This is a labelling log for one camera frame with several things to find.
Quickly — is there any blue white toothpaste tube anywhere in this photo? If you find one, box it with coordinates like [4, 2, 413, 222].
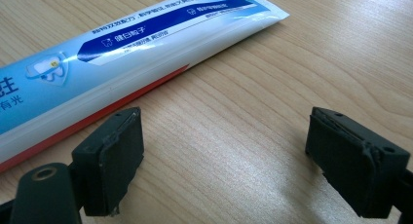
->
[0, 0, 290, 173]

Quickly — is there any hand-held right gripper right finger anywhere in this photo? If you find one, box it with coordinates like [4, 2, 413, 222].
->
[305, 106, 411, 219]

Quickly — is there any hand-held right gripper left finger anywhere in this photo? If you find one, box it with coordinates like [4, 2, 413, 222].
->
[71, 106, 145, 217]

